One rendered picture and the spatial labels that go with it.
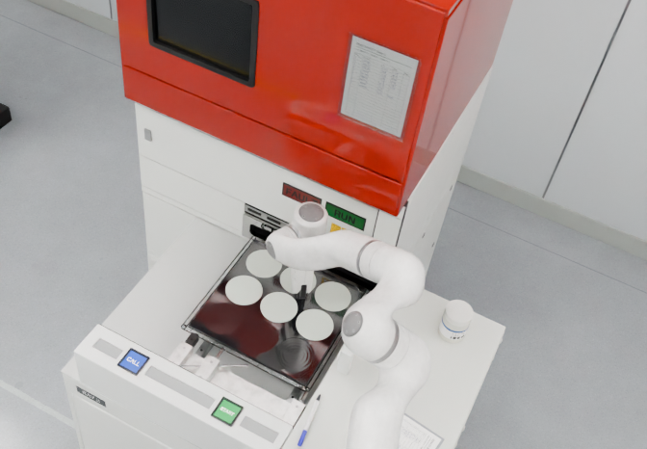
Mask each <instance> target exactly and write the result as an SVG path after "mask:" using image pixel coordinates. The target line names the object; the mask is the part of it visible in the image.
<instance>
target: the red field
mask: <svg viewBox="0 0 647 449"><path fill-rule="evenodd" d="M283 195H285V196H287V197H289V198H293V199H295V200H297V201H299V202H302V203H304V202H309V201H310V202H316V203H318V204H320V200H319V199H317V198H313V197H311V196H309V195H307V194H304V193H303V192H301V191H299V190H296V189H294V188H292V187H290V186H287V185H285V184H284V189H283Z"/></svg>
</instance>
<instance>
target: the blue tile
mask: <svg viewBox="0 0 647 449"><path fill-rule="evenodd" d="M146 360H147V358H145V357H143V356H141V355H139V354H137V353H135V352H133V351H131V352H130V353H129V354H128V356H127V357H126V358H125V359H124V360H123V362H122V363H121V364H120V365H122V366H124V367H126V368H128V369H129V370H131V371H133V372H135V373H137V371H138V370H139V369H140V368H141V366H142V365H143V364H144V362H145V361H146Z"/></svg>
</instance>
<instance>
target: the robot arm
mask: <svg viewBox="0 0 647 449"><path fill-rule="evenodd" d="M327 220H328V213H327V211H326V209H325V208H324V207H323V206H322V205H320V204H318V203H316V202H310V201H309V202H304V203H302V204H300V205H298V206H297V207H296V209H295V211H294V217H293V220H292V221H291V222H290V223H289V224H288V225H286V226H284V227H282V228H280V229H278V230H277V231H275V232H273V233H272V234H271V235H270V236H269V237H268V238H267V240H266V249H267V251H268V253H269V255H270V256H271V257H272V258H273V259H274V260H276V261H277V262H279V263H281V264H283V265H285V266H288V267H290V268H291V282H292V291H293V293H294V299H305V297H306V290H307V293H308V294H309V293H310V292H311V288H312V282H313V275H314V271H318V270H324V269H330V268H335V267H343V268H345V269H347V270H349V271H351V272H353V273H355V274H357V275H359V276H361V277H364V278H366V279H368V280H370V281H372V282H375V283H377V286H376V287H375V288H374V289H373V290H372V291H371V292H370V293H369V294H367V295H366V296H365V297H363V298H362V299H360V300H359V301H358V302H356V303H355V304H354V305H352V306H351V307H350V308H349V310H348V311H347V312H346V314H345V316H344V318H343V322H342V338H343V341H344V343H345V345H346V346H347V348H348V349H349V350H350V351H351V352H352V353H354V354H355V355H357V356H358V357H360V358H362V359H364V360H366V361H367V362H369V363H371V364H372V365H373V366H375V367H376V368H377V370H378V374H379V378H378V382H377V384H376V385H375V387H374V388H373V389H371V390H370V391H368V392H366V393H365V394H363V395H362V396H361V397H360V398H358V399H357V401H356V402H355V404H354V406H353V408H352V411H351V415H350V420H349V430H348V436H347V445H346V449H398V448H399V442H400V435H401V423H402V419H403V416H404V413H405V410H406V408H407V406H408V404H409V403H410V401H411V400H412V398H413V397H414V396H415V395H416V394H417V393H418V391H419V390H420V389H421V388H422V387H423V386H424V385H425V384H426V382H427V379H428V376H429V373H430V368H431V356H430V352H429V349H428V346H427V344H426V343H425V341H424V340H423V339H422V338H420V337H419V336H418V335H417V334H415V333H414V332H413V331H411V330H409V329H408V328H406V327H405V326H403V325H402V324H400V323H399V322H397V321H395V320H394V319H393V318H392V315H393V313H394V312H395V311H396V310H399V309H402V308H406V307H409V306H412V305H413V304H415V303H416V302H417V301H419V299H420V298H421V296H422V294H423V291H424V288H425V281H426V273H425V268H424V265H423V263H422V261H421V260H420V259H419V258H418V257H417V256H416V255H414V254H413V253H411V252H409V251H405V250H403V249H400V248H398V247H395V246H393V245H390V244H387V243H385V242H382V241H380V240H377V239H375V238H372V237H370V236H367V235H364V234H361V233H359V232H356V231H353V230H349V229H342V230H337V231H333V232H330V233H326V234H325V232H326V226H327Z"/></svg>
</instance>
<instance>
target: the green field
mask: <svg viewBox="0 0 647 449"><path fill-rule="evenodd" d="M326 211H327V213H328V215H329V216H332V217H334V218H336V219H338V220H341V221H343V222H345V223H347V224H349V225H353V226H355V227H357V228H360V229H363V224H364V221H365V220H363V219H361V218H358V217H356V216H354V215H352V214H351V213H348V212H346V211H344V210H342V209H339V208H337V207H335V206H333V205H330V204H327V205H326Z"/></svg>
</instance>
